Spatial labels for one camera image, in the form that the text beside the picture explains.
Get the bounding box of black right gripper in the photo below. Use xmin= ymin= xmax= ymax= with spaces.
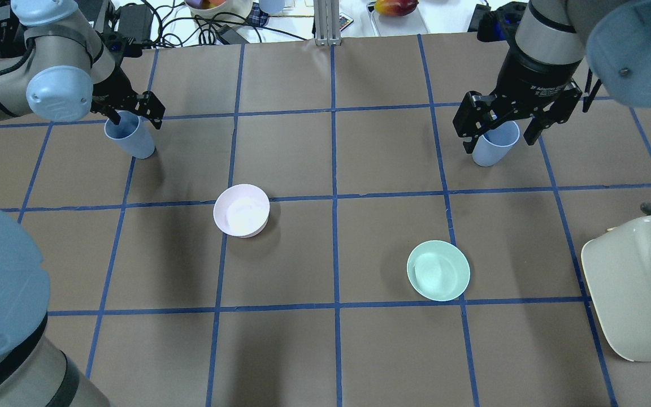
xmin=453 ymin=48 xmax=582 ymax=154

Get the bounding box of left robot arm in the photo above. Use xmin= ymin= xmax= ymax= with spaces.
xmin=0 ymin=1 xmax=165 ymax=406

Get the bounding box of pink bowl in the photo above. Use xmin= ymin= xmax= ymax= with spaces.
xmin=214 ymin=184 xmax=271 ymax=238

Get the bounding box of aluminium frame post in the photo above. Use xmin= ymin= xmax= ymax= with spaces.
xmin=313 ymin=0 xmax=342 ymax=46

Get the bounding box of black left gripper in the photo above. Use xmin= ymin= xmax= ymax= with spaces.
xmin=91 ymin=31 xmax=166 ymax=131

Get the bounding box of mint green bowl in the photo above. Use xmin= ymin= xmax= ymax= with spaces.
xmin=406 ymin=240 xmax=472 ymax=302

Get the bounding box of blue cup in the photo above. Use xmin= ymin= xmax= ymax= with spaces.
xmin=103 ymin=111 xmax=155 ymax=159
xmin=472 ymin=121 xmax=521 ymax=167

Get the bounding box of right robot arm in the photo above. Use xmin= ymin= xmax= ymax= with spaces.
xmin=453 ymin=1 xmax=651 ymax=154

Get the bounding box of black power adapter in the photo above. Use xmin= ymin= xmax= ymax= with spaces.
xmin=116 ymin=3 xmax=154 ymax=42

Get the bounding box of beige bowl with blocks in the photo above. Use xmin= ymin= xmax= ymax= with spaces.
xmin=184 ymin=1 xmax=253 ymax=21

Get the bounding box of cream white toaster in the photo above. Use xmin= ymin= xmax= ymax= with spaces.
xmin=580 ymin=215 xmax=651 ymax=362

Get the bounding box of mango fruit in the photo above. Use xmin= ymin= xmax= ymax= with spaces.
xmin=373 ymin=0 xmax=419 ymax=16

